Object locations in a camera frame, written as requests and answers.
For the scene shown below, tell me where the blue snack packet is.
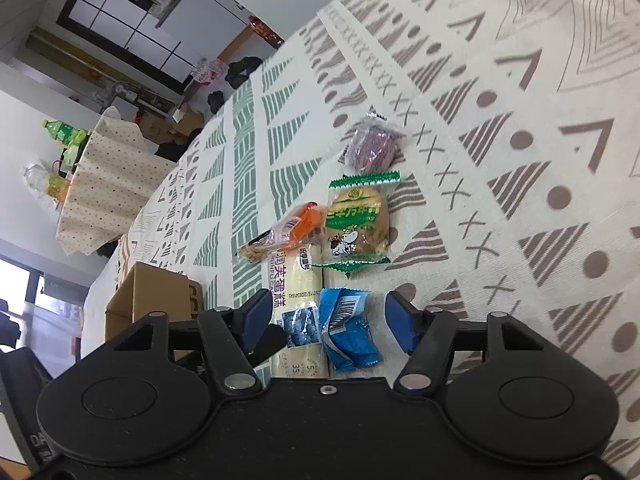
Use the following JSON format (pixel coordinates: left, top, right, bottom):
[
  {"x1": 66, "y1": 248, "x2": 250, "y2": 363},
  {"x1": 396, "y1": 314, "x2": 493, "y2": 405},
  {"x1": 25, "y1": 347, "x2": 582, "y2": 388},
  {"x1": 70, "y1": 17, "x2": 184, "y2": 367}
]
[{"x1": 319, "y1": 288, "x2": 380, "y2": 373}]

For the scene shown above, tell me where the long white cake pack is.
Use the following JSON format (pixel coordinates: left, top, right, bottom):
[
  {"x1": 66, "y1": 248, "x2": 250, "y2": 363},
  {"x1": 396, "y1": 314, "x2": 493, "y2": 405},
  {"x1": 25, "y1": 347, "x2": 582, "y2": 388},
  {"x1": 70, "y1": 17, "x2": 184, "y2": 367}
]
[{"x1": 267, "y1": 244, "x2": 329, "y2": 378}]

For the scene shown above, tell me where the green bread packet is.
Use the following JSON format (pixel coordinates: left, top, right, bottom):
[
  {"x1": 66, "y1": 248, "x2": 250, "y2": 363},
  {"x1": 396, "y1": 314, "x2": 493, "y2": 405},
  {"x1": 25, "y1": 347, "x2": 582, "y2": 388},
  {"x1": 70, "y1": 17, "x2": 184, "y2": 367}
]
[{"x1": 318, "y1": 170, "x2": 401, "y2": 276}]

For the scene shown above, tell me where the brown cardboard box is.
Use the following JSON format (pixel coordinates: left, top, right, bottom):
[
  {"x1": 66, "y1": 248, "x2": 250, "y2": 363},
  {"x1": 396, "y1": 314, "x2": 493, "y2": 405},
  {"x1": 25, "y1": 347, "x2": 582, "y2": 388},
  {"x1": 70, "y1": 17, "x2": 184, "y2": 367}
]
[{"x1": 104, "y1": 262, "x2": 204, "y2": 341}]

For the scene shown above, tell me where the orange clear snack packet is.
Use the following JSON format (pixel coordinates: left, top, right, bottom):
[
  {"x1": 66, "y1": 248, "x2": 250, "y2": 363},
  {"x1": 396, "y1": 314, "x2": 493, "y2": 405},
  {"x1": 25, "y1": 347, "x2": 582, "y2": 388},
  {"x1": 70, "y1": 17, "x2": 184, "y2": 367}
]
[{"x1": 238, "y1": 202, "x2": 324, "y2": 263}]

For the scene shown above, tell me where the purple snack packet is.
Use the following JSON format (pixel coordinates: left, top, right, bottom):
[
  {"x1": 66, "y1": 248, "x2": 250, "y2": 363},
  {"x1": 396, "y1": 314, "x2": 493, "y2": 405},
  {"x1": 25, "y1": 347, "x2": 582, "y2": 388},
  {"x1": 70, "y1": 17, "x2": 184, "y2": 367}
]
[{"x1": 343, "y1": 107, "x2": 406, "y2": 174}]

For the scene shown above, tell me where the polka dot tablecloth table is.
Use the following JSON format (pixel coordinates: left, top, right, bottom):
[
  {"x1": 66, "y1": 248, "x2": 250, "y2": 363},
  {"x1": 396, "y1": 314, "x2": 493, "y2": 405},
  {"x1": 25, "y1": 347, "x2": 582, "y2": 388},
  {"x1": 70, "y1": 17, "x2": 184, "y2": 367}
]
[{"x1": 55, "y1": 106, "x2": 176, "y2": 256}]

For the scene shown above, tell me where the pile of black shoes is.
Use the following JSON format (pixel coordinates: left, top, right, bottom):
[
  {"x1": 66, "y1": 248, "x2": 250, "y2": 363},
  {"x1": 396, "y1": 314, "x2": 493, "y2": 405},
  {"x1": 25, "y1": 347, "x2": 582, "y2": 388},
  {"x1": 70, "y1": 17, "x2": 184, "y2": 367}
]
[{"x1": 207, "y1": 56, "x2": 262, "y2": 114}]

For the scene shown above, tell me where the pink water bottle pack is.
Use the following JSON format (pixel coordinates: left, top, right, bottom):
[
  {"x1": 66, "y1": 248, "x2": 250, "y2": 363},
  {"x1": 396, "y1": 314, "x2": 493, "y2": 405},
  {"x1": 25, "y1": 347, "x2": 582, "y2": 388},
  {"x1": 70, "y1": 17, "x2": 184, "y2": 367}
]
[{"x1": 192, "y1": 58, "x2": 228, "y2": 86}]

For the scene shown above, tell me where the yellow liquid plastic bottle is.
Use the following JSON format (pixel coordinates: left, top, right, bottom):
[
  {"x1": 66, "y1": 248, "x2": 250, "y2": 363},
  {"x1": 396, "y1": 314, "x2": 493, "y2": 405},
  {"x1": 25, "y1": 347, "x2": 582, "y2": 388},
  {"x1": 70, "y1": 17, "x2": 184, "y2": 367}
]
[{"x1": 22, "y1": 164, "x2": 70, "y2": 202}]

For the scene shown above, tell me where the patterned bed blanket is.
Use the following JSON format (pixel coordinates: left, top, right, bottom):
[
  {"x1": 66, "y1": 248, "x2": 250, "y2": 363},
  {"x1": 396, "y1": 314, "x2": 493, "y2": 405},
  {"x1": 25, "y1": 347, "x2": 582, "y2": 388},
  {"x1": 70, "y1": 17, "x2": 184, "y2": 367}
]
[{"x1": 110, "y1": 0, "x2": 639, "y2": 479}]

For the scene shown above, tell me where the green soda bottle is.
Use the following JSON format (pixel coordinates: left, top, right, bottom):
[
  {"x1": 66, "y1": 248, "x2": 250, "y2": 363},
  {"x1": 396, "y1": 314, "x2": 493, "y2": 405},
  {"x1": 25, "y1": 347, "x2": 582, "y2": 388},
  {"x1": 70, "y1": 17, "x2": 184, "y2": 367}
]
[{"x1": 41, "y1": 120, "x2": 89, "y2": 148}]

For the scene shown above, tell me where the red brown bottle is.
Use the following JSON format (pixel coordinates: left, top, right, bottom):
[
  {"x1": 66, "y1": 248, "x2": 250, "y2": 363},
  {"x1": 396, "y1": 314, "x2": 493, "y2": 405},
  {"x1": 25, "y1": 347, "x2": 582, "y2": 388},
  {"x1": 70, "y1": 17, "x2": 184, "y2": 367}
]
[{"x1": 248, "y1": 15, "x2": 284, "y2": 49}]

